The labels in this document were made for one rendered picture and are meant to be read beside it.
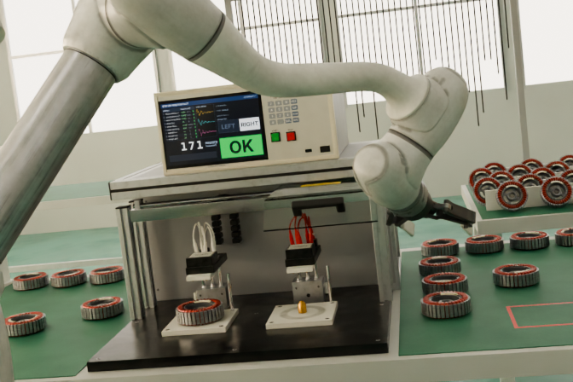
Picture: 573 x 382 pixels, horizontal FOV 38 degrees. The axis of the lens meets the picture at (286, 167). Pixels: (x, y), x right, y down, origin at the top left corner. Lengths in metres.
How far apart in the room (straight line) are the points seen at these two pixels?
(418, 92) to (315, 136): 0.49
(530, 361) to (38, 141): 1.00
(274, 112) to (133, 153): 6.78
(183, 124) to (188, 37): 0.73
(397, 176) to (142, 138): 7.24
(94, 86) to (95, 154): 7.45
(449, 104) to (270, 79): 0.37
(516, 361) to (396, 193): 0.40
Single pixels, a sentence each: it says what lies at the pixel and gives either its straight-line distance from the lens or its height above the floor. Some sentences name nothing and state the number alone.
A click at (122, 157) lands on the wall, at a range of 8.81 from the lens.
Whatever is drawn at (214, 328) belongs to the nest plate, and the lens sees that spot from 1.93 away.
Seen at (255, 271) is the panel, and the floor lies 0.83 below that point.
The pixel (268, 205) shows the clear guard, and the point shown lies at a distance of 1.80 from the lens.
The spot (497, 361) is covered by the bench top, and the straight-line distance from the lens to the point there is 1.71.
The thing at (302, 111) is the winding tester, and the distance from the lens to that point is 2.01.
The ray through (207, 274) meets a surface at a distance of 2.02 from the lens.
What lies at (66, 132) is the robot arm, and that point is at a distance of 1.44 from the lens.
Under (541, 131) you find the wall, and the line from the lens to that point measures 8.39.
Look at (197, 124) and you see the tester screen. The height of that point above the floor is 1.23.
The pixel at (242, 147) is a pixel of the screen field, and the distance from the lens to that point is 2.04.
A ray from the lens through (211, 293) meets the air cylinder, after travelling 2.12.
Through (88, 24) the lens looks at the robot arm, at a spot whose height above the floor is 1.45.
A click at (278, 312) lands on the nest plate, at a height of 0.78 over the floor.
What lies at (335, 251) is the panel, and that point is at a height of 0.87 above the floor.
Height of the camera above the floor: 1.32
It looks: 6 degrees down
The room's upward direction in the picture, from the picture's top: 7 degrees counter-clockwise
